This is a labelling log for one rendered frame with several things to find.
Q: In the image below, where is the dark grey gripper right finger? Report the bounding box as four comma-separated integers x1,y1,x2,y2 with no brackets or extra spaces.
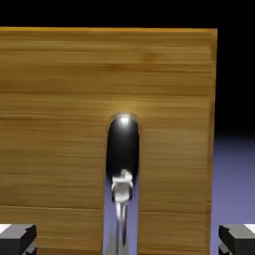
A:
218,224,255,255

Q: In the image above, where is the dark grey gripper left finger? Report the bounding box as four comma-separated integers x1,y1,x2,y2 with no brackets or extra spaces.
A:
0,223,37,255

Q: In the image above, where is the light wood cabinet door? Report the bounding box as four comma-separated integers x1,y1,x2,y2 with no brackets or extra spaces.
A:
0,27,219,255

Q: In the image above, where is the light wood cabinet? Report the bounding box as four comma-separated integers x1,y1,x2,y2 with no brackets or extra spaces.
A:
0,27,219,255

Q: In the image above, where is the shiny dark curved metal handle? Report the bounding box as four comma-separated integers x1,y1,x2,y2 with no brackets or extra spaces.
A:
103,113,140,255

